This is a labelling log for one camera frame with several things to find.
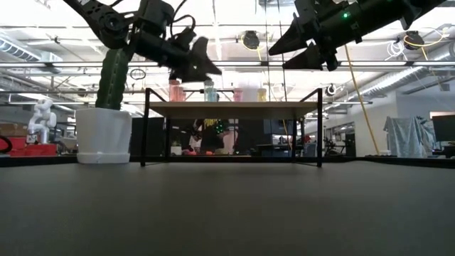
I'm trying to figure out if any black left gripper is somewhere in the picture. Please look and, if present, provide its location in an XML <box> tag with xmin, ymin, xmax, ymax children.
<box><xmin>134</xmin><ymin>27</ymin><xmax>223</xmax><ymax>82</ymax></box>

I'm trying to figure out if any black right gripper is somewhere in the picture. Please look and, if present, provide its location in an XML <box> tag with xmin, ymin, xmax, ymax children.
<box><xmin>269</xmin><ymin>0</ymin><xmax>342</xmax><ymax>71</ymax></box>

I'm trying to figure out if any orange pill bottle white cap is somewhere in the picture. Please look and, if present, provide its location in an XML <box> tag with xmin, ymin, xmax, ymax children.
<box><xmin>168</xmin><ymin>79</ymin><xmax>181</xmax><ymax>102</ymax></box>

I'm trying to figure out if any white cylindrical column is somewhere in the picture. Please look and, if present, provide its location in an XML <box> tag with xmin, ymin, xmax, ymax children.
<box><xmin>237</xmin><ymin>78</ymin><xmax>264</xmax><ymax>102</ymax></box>

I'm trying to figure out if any black partition panel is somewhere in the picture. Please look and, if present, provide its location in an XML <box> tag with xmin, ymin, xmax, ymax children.
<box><xmin>130</xmin><ymin>116</ymin><xmax>168</xmax><ymax>156</ymax></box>

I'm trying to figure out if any green artificial cactus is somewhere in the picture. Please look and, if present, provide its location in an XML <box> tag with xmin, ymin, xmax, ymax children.
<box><xmin>94</xmin><ymin>46</ymin><xmax>129</xmax><ymax>110</ymax></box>

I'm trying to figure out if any white hexagonal plant pot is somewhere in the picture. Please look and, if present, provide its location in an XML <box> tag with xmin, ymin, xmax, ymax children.
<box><xmin>75</xmin><ymin>107</ymin><xmax>133</xmax><ymax>164</ymax></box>

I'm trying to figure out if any gray draped cloth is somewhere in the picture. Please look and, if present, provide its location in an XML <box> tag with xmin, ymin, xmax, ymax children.
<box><xmin>382</xmin><ymin>115</ymin><xmax>437</xmax><ymax>159</ymax></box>

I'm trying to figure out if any black computer monitor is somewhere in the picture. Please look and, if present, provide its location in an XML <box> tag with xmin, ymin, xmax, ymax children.
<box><xmin>432</xmin><ymin>113</ymin><xmax>455</xmax><ymax>143</ymax></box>

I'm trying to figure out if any dark table mat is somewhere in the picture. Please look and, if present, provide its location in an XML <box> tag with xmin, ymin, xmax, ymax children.
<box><xmin>0</xmin><ymin>161</ymin><xmax>455</xmax><ymax>256</ymax></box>

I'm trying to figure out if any brown cardboard box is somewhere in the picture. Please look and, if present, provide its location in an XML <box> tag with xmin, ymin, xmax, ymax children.
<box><xmin>0</xmin><ymin>122</ymin><xmax>29</xmax><ymax>138</ymax></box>

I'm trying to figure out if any black hanging wire ring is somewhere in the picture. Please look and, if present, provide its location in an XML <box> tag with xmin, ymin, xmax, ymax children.
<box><xmin>129</xmin><ymin>67</ymin><xmax>147</xmax><ymax>80</ymax></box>

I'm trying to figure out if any wooden shelf black metal frame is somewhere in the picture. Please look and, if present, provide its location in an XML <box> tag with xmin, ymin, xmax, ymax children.
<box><xmin>140</xmin><ymin>87</ymin><xmax>324</xmax><ymax>168</ymax></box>

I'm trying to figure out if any yellow hanging cable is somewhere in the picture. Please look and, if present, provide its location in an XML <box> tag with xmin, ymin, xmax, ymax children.
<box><xmin>343</xmin><ymin>44</ymin><xmax>380</xmax><ymax>156</ymax></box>

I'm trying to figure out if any silver ventilation duct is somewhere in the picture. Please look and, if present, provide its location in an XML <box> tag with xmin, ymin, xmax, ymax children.
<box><xmin>339</xmin><ymin>63</ymin><xmax>455</xmax><ymax>102</ymax></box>
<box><xmin>0</xmin><ymin>37</ymin><xmax>64</xmax><ymax>64</ymax></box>

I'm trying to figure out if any black aluminium table frame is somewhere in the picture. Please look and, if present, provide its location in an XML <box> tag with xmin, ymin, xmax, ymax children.
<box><xmin>0</xmin><ymin>154</ymin><xmax>455</xmax><ymax>169</ymax></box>

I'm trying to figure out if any black cable loop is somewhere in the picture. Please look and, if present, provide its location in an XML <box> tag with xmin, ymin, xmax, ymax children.
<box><xmin>0</xmin><ymin>136</ymin><xmax>13</xmax><ymax>154</ymax></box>

